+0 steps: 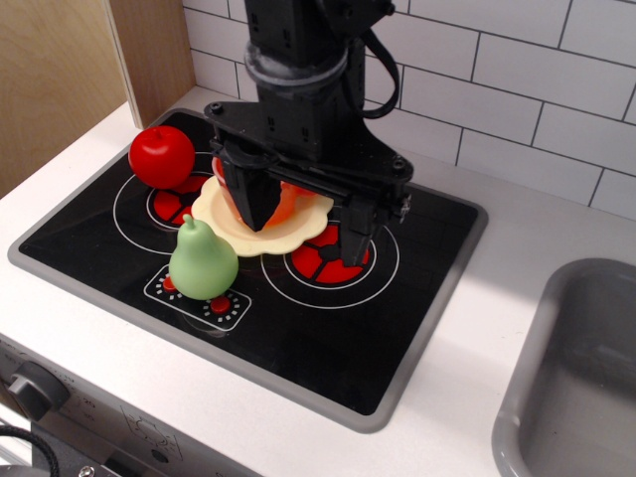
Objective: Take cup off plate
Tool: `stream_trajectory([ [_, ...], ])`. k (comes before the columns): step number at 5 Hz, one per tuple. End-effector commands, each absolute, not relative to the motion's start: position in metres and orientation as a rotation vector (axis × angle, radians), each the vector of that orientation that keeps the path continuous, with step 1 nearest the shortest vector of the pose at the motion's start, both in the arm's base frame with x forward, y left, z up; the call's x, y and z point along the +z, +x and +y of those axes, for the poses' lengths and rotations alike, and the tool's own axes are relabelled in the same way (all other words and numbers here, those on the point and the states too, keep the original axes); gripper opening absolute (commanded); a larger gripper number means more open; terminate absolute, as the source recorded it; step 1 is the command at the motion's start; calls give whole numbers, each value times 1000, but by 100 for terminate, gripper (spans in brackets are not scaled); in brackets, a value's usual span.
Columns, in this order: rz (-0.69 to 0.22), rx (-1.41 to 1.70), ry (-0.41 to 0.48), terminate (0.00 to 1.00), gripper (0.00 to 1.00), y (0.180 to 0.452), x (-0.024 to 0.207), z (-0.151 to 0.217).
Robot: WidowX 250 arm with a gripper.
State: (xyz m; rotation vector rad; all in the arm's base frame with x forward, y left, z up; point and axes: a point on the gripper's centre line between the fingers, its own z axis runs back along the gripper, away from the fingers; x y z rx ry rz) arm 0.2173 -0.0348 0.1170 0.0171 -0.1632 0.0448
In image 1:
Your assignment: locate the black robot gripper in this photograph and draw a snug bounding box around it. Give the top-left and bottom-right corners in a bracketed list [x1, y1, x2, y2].
[204, 75, 413, 266]

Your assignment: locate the red plastic cup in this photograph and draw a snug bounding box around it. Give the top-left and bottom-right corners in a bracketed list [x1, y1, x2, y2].
[212, 156, 315, 229]

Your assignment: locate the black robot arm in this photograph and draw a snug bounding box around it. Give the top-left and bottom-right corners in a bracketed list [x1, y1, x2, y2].
[205, 1, 413, 266]

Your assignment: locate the cream scalloped plate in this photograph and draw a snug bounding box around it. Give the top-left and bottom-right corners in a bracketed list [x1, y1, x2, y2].
[191, 177, 334, 257]

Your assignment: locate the green toy pear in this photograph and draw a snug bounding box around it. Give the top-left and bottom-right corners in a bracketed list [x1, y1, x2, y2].
[169, 214, 239, 300]

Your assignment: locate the black toy stove top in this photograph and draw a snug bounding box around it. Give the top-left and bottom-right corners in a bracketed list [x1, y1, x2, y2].
[8, 108, 488, 433]

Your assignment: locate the red toy apple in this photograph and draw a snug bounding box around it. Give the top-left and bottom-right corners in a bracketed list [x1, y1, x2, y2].
[128, 125, 196, 190]

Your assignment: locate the wooden cabinet panel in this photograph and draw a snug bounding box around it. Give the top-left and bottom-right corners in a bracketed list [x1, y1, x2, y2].
[1, 1, 195, 194]

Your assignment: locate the grey oven front panel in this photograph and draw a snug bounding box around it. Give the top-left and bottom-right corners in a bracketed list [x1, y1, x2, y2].
[1, 337, 255, 476]

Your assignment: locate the grey oven knob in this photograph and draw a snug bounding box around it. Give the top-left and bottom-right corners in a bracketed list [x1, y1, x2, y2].
[8, 362, 71, 421]

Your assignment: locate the grey sink basin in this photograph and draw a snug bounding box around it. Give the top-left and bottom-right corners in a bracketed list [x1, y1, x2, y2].
[492, 258, 635, 476]

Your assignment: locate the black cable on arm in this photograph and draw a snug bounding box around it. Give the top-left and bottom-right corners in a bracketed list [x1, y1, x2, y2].
[361, 27, 401, 121]

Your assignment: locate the black braided cable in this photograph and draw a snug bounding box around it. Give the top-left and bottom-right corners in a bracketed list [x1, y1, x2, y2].
[0, 424, 62, 477]

